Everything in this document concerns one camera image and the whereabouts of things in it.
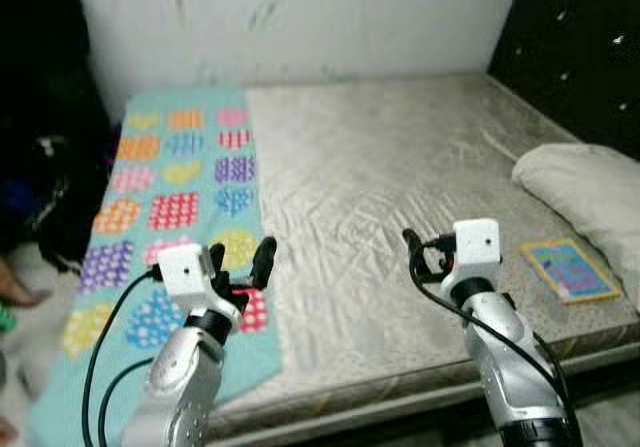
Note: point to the teal patchwork dotted blanket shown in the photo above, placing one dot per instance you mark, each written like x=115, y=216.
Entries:
x=180, y=167

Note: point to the blue yellow children's book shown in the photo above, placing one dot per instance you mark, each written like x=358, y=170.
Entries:
x=570, y=270

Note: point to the white printed pillow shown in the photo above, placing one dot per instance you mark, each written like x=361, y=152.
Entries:
x=590, y=192

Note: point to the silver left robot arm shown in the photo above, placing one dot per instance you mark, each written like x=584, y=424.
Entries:
x=180, y=387

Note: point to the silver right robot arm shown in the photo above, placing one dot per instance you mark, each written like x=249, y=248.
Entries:
x=515, y=367

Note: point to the quilted white mattress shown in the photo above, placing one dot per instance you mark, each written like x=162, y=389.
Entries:
x=400, y=187

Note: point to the black tufted headboard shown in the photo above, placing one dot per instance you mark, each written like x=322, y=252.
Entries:
x=580, y=57

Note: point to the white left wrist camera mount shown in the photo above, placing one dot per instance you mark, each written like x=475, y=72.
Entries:
x=185, y=272

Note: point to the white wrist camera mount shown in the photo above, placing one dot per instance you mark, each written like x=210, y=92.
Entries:
x=185, y=272
x=475, y=247

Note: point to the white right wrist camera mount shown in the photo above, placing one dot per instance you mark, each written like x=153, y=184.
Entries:
x=475, y=247

